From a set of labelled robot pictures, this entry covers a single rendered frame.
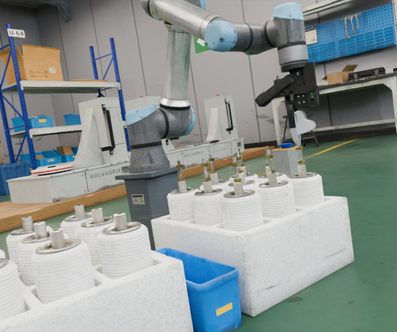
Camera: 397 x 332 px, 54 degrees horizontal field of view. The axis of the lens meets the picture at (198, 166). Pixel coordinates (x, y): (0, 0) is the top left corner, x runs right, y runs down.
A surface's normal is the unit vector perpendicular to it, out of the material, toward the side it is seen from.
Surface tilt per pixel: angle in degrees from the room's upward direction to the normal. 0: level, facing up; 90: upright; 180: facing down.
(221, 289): 92
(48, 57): 101
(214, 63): 90
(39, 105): 90
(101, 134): 90
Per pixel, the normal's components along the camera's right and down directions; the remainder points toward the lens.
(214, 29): -0.77, 0.17
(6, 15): 0.80, -0.07
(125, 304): 0.58, -0.01
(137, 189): -0.59, 0.16
